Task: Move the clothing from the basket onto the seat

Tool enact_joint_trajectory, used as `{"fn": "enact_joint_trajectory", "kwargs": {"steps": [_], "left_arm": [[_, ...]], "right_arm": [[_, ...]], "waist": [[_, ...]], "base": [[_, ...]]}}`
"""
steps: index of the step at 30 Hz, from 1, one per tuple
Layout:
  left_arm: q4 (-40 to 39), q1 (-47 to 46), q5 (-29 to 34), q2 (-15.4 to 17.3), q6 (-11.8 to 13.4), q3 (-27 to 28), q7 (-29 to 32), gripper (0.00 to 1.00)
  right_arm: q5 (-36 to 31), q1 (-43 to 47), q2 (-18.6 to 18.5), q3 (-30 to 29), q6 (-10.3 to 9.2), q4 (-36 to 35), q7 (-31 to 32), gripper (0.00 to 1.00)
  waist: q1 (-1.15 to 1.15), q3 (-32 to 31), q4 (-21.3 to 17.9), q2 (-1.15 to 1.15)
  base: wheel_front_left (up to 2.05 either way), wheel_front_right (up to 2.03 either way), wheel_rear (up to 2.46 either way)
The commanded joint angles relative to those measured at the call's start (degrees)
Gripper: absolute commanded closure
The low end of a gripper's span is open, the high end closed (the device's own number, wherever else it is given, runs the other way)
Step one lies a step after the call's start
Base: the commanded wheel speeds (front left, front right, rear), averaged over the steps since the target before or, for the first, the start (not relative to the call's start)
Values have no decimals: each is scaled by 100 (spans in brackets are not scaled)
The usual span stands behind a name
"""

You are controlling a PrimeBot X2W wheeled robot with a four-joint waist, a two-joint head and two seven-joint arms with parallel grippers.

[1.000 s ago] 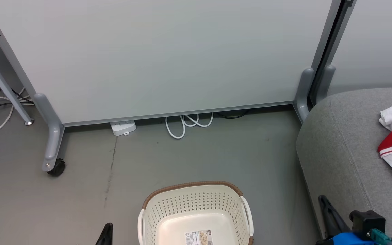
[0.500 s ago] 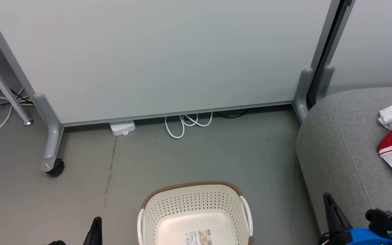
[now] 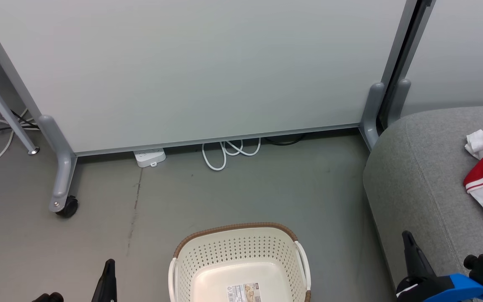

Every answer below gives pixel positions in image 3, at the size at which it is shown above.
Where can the grey partition leg with caster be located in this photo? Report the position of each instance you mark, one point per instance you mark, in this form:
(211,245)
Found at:
(61,167)

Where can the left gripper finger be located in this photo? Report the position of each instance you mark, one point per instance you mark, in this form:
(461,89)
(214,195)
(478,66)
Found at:
(106,283)

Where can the white partition panel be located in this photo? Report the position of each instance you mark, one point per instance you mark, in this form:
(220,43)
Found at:
(183,63)
(468,50)

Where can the black caster wheel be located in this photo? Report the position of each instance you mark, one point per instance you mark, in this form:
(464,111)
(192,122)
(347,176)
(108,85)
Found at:
(68,208)

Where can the small white cloth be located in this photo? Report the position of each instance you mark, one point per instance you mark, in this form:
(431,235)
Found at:
(478,142)

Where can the grey fabric sofa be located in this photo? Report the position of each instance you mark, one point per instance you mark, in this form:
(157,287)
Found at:
(426,167)

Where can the printed basket label sticker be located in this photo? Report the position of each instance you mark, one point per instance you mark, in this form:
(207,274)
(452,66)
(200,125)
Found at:
(243,292)

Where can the grey slanted metal leg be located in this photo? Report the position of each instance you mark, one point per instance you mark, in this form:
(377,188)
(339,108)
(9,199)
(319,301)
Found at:
(2,105)

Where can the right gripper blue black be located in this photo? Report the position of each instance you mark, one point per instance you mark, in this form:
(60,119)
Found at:
(455,289)

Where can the white power strip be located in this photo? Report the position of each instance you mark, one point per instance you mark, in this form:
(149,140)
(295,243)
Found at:
(149,157)

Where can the cream laundry basket brown rim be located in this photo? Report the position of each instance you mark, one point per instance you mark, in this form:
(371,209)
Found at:
(241,251)

